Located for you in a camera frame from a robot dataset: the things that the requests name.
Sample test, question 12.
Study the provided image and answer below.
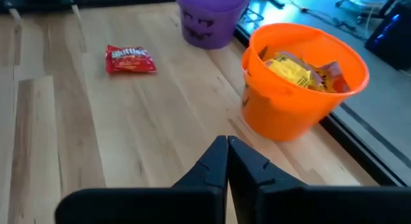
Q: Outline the black tripod stand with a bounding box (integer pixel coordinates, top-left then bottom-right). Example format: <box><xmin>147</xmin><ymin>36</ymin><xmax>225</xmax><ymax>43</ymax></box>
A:
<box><xmin>239</xmin><ymin>0</ymin><xmax>286</xmax><ymax>26</ymax></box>

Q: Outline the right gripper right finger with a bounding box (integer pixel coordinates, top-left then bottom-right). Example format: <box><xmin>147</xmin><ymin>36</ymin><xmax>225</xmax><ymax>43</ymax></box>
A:
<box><xmin>227</xmin><ymin>135</ymin><xmax>411</xmax><ymax>224</ymax></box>

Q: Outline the black equipment box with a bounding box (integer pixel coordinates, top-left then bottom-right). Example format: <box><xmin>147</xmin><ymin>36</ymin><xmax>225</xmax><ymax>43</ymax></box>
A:
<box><xmin>365</xmin><ymin>1</ymin><xmax>411</xmax><ymax>71</ymax></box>

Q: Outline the red Skittles candy bag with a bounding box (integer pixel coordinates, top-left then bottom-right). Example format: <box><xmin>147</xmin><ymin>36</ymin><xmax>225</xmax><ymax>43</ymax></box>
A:
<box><xmin>105</xmin><ymin>44</ymin><xmax>158</xmax><ymax>75</ymax></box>

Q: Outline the purple Halloween face bucket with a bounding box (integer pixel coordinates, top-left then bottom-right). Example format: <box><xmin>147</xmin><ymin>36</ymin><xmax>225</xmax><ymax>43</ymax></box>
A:
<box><xmin>174</xmin><ymin>0</ymin><xmax>253</xmax><ymax>51</ymax></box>

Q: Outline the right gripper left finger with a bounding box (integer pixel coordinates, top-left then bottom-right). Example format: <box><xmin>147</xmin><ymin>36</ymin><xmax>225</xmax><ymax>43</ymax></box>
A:
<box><xmin>54</xmin><ymin>135</ymin><xmax>229</xmax><ymax>224</ymax></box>

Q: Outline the orange pumpkin face bucket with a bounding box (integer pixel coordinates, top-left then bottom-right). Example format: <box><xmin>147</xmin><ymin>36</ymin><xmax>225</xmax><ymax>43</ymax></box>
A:
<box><xmin>240</xmin><ymin>22</ymin><xmax>371</xmax><ymax>142</ymax></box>

